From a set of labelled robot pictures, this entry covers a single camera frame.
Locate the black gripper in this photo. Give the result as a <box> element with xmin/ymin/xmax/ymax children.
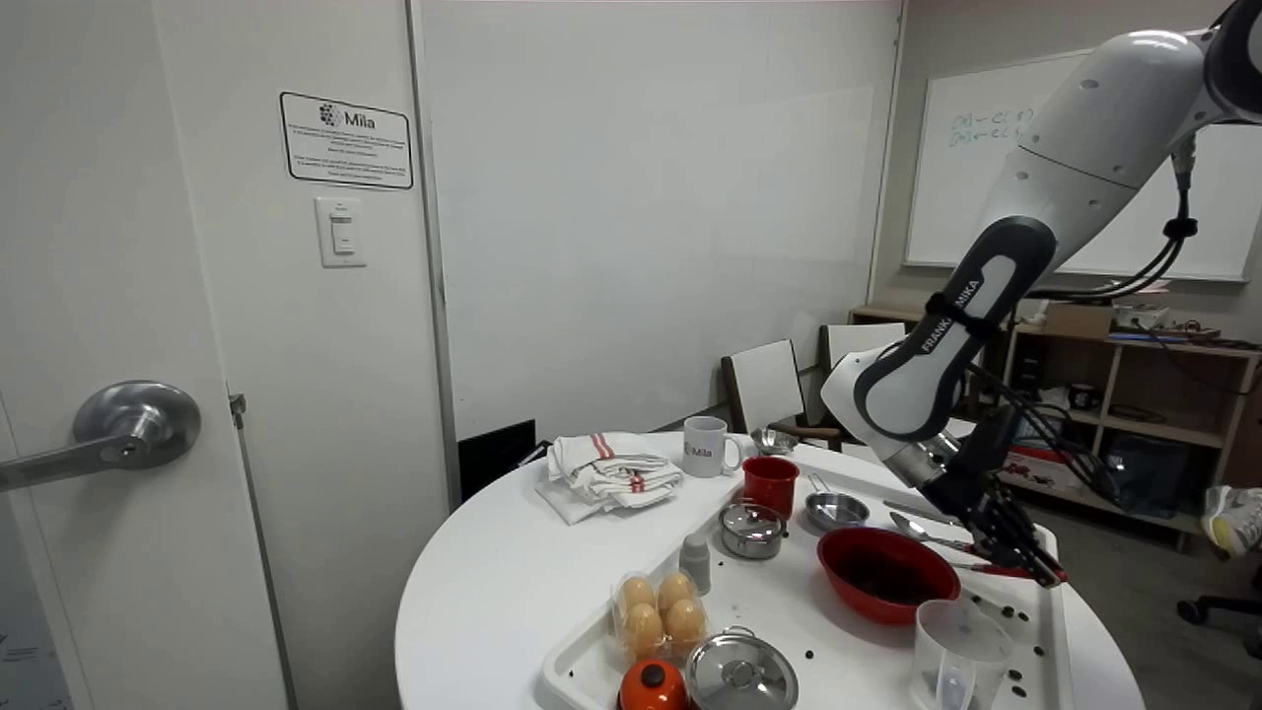
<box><xmin>923</xmin><ymin>414</ymin><xmax>1066</xmax><ymax>584</ymax></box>

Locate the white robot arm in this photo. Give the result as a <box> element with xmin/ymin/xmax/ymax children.
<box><xmin>819</xmin><ymin>0</ymin><xmax>1262</xmax><ymax>589</ymax></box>

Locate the red bowl with beans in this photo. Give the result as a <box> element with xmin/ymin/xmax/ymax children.
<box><xmin>818</xmin><ymin>530</ymin><xmax>963</xmax><ymax>629</ymax></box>

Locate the steel bowl behind mug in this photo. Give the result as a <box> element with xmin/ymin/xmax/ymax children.
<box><xmin>717</xmin><ymin>497</ymin><xmax>784</xmax><ymax>559</ymax></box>

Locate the clear plastic cup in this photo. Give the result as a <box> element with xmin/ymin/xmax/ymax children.
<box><xmin>910</xmin><ymin>601</ymin><xmax>1014</xmax><ymax>710</ymax></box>

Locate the wooden shelf unit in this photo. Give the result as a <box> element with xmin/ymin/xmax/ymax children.
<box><xmin>848</xmin><ymin>297</ymin><xmax>1262</xmax><ymax>537</ymax></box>

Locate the white plastic tray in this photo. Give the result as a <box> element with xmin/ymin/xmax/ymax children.
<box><xmin>533</xmin><ymin>480</ymin><xmax>1073</xmax><ymax>710</ymax></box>

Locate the red mug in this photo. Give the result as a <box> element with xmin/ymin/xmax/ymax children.
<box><xmin>747</xmin><ymin>459</ymin><xmax>798</xmax><ymax>517</ymax></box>

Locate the steel pot with lid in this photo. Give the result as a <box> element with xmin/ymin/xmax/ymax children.
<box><xmin>683</xmin><ymin>629</ymin><xmax>802</xmax><ymax>710</ymax></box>

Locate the white grey mug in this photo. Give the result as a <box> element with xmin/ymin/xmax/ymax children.
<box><xmin>683</xmin><ymin>414</ymin><xmax>738</xmax><ymax>477</ymax></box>

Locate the small salt shaker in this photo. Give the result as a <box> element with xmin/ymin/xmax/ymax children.
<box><xmin>680</xmin><ymin>533</ymin><xmax>709</xmax><ymax>594</ymax></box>

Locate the bag of bread rolls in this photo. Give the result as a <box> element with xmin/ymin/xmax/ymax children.
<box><xmin>613</xmin><ymin>571</ymin><xmax>709</xmax><ymax>659</ymax></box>

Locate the orange round lid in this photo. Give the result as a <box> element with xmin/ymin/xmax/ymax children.
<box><xmin>617</xmin><ymin>659</ymin><xmax>692</xmax><ymax>710</ymax></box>

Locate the white red striped cloth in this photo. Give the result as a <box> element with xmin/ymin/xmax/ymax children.
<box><xmin>538</xmin><ymin>435</ymin><xmax>683</xmax><ymax>526</ymax></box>

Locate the wall whiteboard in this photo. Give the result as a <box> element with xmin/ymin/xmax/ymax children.
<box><xmin>907</xmin><ymin>51</ymin><xmax>1262</xmax><ymax>285</ymax></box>

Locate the black box against wall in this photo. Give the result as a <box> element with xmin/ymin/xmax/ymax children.
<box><xmin>456</xmin><ymin>418</ymin><xmax>538</xmax><ymax>497</ymax></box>

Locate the white light switch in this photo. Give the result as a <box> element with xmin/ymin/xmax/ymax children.
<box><xmin>314</xmin><ymin>199</ymin><xmax>366</xmax><ymax>270</ymax></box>

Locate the white wall sign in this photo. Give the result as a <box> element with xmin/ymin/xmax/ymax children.
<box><xmin>282</xmin><ymin>89</ymin><xmax>416</xmax><ymax>188</ymax></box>

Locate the silver door handle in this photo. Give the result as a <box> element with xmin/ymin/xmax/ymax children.
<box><xmin>0</xmin><ymin>379</ymin><xmax>203</xmax><ymax>494</ymax></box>

